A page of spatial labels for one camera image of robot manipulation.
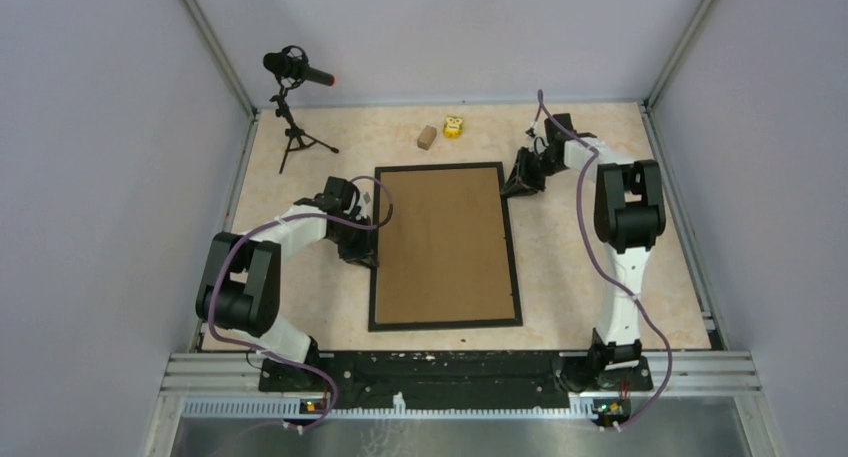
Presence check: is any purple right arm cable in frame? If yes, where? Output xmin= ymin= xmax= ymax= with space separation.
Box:
xmin=535 ymin=89 xmax=674 ymax=432

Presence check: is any black microphone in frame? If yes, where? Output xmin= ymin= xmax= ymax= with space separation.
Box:
xmin=262 ymin=45 xmax=336 ymax=88

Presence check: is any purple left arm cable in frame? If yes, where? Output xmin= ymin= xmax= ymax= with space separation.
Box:
xmin=206 ymin=175 xmax=395 ymax=432

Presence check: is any black tripod stand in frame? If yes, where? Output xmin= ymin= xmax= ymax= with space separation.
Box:
xmin=269 ymin=84 xmax=340 ymax=175

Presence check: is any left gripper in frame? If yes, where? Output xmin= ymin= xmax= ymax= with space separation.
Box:
xmin=329 ymin=214 xmax=379 ymax=269

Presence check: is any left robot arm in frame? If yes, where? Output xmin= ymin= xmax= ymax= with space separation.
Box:
xmin=195 ymin=177 xmax=391 ymax=391

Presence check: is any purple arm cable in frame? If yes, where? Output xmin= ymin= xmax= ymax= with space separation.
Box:
xmin=206 ymin=175 xmax=395 ymax=432
xmin=535 ymin=89 xmax=674 ymax=432

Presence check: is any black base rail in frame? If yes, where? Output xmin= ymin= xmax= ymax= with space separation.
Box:
xmin=258 ymin=350 xmax=653 ymax=410

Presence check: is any yellow owl toy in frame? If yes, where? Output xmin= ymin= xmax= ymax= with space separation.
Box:
xmin=443 ymin=115 xmax=464 ymax=139

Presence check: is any brown cardboard backing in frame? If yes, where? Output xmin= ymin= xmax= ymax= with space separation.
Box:
xmin=374 ymin=167 xmax=517 ymax=326

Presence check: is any black picture frame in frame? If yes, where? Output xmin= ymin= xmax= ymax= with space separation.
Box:
xmin=367 ymin=162 xmax=524 ymax=333

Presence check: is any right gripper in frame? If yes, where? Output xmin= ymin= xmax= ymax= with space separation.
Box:
xmin=500 ymin=149 xmax=564 ymax=201

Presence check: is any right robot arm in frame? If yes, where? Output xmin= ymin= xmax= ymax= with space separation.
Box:
xmin=501 ymin=113 xmax=666 ymax=389

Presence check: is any small wooden block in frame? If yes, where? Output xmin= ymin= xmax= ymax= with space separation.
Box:
xmin=416 ymin=126 xmax=439 ymax=151

